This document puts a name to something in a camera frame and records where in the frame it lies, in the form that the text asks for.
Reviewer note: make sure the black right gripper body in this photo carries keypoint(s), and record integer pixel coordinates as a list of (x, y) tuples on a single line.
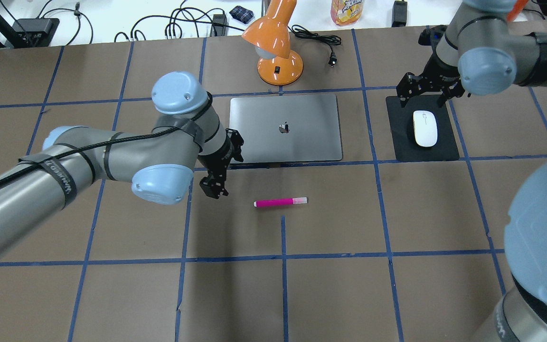
[(436, 74)]

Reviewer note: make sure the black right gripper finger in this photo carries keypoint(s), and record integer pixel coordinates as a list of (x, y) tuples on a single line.
[(403, 99), (443, 98)]

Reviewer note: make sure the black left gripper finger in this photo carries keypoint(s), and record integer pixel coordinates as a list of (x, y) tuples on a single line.
[(219, 187), (209, 186)]

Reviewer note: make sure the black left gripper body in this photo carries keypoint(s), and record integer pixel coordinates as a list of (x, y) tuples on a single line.
[(220, 162)]

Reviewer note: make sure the white computer mouse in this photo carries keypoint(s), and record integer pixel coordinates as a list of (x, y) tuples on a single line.
[(425, 128)]

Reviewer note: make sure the pink marker pen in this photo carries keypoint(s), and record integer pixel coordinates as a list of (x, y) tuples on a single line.
[(280, 202)]

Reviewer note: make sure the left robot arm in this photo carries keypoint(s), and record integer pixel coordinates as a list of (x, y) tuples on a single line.
[(159, 166)]

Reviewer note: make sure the black mousepad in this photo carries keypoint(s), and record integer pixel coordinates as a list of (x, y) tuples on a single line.
[(401, 127)]

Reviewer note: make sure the black power adapter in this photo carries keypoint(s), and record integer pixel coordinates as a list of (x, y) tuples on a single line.
[(399, 13)]

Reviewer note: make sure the silver laptop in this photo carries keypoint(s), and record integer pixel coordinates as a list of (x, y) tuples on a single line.
[(295, 128)]

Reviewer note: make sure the yellow drink bottle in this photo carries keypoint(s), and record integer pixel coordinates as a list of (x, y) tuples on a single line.
[(346, 12)]

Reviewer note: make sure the orange desk lamp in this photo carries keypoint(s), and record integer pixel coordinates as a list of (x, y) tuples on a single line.
[(278, 64)]

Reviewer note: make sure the dark blue small pouch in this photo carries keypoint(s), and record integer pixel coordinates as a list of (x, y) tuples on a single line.
[(242, 14)]

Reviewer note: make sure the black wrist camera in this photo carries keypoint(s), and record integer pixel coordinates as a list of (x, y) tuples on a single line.
[(431, 36)]

